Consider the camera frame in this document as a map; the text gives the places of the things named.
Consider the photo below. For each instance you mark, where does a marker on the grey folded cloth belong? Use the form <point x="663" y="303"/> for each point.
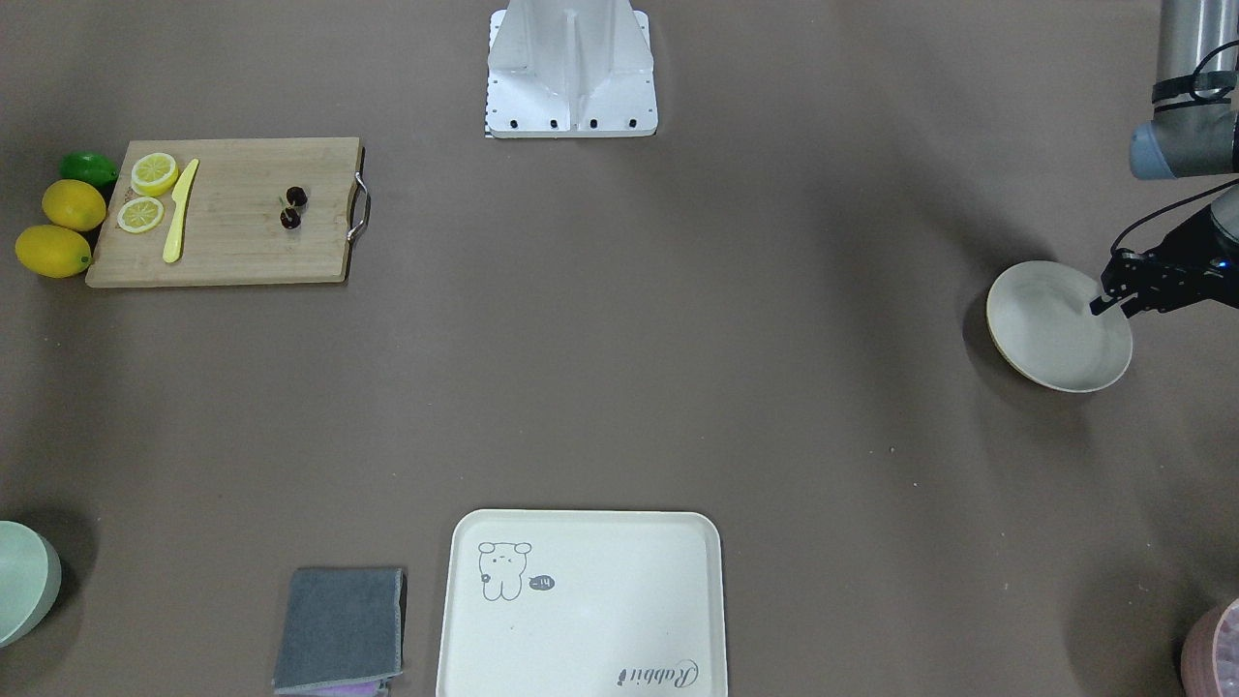
<point x="343" y="632"/>

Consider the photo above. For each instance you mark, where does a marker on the upper lemon slice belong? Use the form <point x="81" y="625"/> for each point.
<point x="154" y="174"/>

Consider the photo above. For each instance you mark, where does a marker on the dark red cherry pair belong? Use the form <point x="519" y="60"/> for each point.
<point x="294" y="202"/>

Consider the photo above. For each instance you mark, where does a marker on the green lime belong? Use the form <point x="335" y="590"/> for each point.
<point x="94" y="169"/>

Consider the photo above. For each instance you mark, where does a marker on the pink container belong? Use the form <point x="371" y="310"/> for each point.
<point x="1209" y="657"/>

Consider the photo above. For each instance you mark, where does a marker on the yellow plastic knife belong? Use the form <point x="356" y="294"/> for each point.
<point x="180" y="195"/>

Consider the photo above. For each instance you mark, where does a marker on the lower yellow lemon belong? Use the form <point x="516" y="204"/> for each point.
<point x="53" y="251"/>

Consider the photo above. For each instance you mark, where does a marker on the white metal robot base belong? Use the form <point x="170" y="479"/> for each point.
<point x="570" y="69"/>

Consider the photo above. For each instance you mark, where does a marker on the cream rabbit tray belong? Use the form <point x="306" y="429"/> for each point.
<point x="584" y="603"/>

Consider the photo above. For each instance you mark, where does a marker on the yellow lemon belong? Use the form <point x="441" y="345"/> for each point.
<point x="53" y="251"/>
<point x="74" y="204"/>

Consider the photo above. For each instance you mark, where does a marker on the cream round plate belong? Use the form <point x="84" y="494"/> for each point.
<point x="1038" y="317"/>

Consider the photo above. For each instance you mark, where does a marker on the lower lemon slice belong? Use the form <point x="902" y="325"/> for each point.
<point x="140" y="215"/>

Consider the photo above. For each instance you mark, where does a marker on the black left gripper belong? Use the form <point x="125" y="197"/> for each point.
<point x="1177" y="272"/>

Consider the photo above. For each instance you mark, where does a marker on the upper yellow lemon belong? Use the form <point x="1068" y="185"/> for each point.
<point x="74" y="204"/>

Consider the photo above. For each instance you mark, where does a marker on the light green bowl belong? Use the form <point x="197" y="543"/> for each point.
<point x="31" y="575"/>

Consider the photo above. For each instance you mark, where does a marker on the lemon slice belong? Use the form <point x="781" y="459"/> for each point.
<point x="154" y="174"/>
<point x="140" y="215"/>

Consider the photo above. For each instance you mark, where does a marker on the wooden cutting board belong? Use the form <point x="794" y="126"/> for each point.
<point x="232" y="234"/>

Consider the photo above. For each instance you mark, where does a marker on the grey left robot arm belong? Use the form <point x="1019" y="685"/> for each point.
<point x="1192" y="132"/>

